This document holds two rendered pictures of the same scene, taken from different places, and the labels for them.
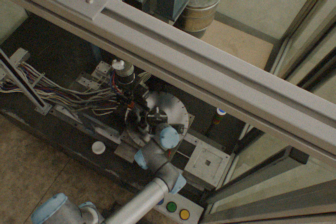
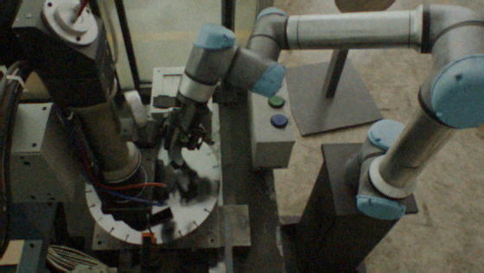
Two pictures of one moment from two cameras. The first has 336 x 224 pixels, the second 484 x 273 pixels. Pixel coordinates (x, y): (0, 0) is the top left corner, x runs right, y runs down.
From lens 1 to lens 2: 0.93 m
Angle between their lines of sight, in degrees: 49
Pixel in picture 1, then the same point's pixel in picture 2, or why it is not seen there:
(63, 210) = (458, 53)
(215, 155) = (164, 84)
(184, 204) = not seen: hidden behind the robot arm
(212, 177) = not seen: hidden behind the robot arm
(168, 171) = (267, 26)
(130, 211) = (366, 15)
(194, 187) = (219, 116)
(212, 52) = not seen: outside the picture
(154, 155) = (257, 51)
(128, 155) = (238, 217)
